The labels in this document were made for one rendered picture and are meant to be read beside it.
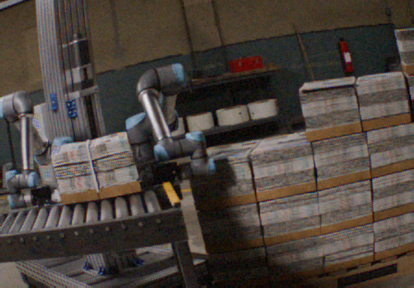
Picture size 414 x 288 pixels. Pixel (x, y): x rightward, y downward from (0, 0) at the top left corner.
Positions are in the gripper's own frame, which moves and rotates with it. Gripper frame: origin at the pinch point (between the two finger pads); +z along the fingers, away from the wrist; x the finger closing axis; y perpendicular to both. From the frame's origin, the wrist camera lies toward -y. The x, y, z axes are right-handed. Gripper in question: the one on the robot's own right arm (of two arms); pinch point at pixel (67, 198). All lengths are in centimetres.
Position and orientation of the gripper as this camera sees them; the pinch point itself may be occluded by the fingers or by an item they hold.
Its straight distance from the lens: 312.4
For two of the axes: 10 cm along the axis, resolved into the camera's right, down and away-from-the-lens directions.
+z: 9.7, -2.1, 1.1
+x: -1.2, -0.6, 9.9
